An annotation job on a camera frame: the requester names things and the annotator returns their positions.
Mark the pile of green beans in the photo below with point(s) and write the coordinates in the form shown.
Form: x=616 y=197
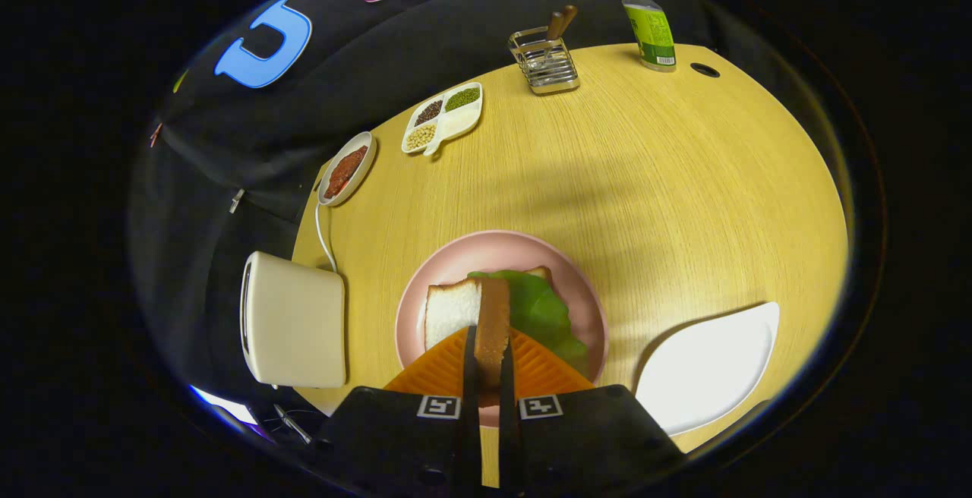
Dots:
x=462 y=99

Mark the brown meat strip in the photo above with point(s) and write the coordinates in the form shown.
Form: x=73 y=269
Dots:
x=345 y=171

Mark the white bread slice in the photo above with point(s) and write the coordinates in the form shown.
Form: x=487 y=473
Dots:
x=541 y=272
x=456 y=312

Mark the black backdrop cloth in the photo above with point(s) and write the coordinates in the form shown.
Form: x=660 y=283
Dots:
x=364 y=50

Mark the wooden clip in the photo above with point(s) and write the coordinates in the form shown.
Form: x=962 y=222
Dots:
x=156 y=134

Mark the green lettuce leaf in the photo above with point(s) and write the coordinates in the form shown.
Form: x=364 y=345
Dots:
x=543 y=312

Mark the white toaster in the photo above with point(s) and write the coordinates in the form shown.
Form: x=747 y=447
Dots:
x=296 y=323

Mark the silver clip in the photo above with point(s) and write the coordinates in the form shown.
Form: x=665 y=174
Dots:
x=237 y=200

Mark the pink round plate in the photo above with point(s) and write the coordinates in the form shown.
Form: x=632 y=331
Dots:
x=486 y=251

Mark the white divided dish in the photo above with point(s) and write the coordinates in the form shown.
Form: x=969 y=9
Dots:
x=459 y=122

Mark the green label bottle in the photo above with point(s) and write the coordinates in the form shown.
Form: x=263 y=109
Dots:
x=651 y=35

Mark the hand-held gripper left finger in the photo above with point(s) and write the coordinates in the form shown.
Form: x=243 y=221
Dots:
x=471 y=437

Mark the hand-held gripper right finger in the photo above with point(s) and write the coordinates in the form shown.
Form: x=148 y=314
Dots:
x=507 y=437

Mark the white oval plate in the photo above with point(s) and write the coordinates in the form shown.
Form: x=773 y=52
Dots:
x=367 y=141

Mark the pile of yellow beans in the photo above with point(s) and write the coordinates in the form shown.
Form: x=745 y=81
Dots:
x=421 y=137

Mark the pile of brown beans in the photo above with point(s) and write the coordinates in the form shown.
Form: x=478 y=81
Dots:
x=429 y=111

